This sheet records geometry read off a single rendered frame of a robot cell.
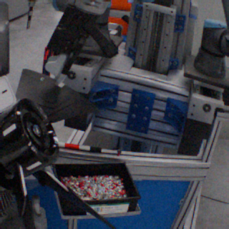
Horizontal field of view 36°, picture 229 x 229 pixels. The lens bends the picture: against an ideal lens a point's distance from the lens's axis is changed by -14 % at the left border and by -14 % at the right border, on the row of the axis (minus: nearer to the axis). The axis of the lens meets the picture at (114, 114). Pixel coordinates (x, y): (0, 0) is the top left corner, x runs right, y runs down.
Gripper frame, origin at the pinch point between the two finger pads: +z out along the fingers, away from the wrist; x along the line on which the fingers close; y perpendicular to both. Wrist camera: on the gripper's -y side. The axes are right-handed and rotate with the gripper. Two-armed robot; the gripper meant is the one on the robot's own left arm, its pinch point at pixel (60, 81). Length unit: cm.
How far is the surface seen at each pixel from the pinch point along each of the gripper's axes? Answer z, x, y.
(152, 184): 30, -14, -42
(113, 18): 77, -364, -48
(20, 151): -5.2, 37.4, 4.6
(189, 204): 34, -13, -61
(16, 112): -9.3, 33.7, 7.2
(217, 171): 78, -117, -134
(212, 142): 6, -14, -52
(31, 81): 1.5, 2.2, 7.1
